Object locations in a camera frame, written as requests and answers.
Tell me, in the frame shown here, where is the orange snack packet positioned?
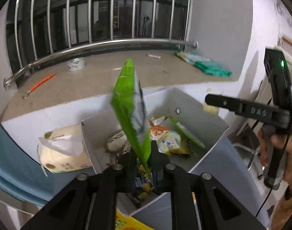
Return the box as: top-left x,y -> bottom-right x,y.
149,116 -> 169,140

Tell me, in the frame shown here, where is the white cardboard box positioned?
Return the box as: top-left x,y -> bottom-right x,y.
80,86 -> 268,230

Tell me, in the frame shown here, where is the steel window guard rail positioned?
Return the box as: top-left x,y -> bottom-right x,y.
3,0 -> 198,89

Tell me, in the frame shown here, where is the white tape roll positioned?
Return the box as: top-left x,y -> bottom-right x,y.
67,57 -> 85,72

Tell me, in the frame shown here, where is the yellow snack packet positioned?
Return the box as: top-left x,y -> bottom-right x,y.
157,131 -> 190,155

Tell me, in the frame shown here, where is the orange beaded tool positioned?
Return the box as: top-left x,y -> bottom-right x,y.
22,73 -> 56,99

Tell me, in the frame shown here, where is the person's right hand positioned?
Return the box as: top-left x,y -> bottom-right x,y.
258,130 -> 292,195

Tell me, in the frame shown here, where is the green snack bag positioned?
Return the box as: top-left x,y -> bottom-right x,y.
111,58 -> 153,181

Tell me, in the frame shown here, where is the yellow tissue pack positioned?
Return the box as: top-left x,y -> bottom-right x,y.
37,124 -> 92,174

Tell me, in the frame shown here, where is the brown sleeve forearm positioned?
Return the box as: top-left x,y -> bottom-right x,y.
270,187 -> 292,229

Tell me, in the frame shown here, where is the small white tube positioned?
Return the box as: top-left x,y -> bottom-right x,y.
146,53 -> 161,59

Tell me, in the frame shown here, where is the blue curtain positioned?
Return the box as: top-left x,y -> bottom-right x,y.
0,114 -> 55,208

